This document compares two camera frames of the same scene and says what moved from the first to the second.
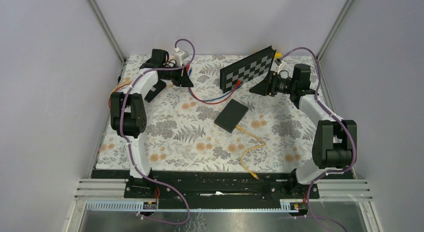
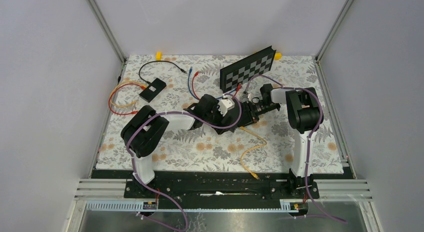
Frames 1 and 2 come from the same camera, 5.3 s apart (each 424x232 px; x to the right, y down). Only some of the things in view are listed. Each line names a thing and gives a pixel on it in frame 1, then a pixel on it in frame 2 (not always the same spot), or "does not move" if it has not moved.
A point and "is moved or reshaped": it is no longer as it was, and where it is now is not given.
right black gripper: x=267 y=87 → x=253 y=116
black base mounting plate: x=217 y=186 does not move
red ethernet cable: x=239 y=83 is moved or reshaped
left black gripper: x=182 y=80 → x=219 y=122
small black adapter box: x=155 y=91 does not move
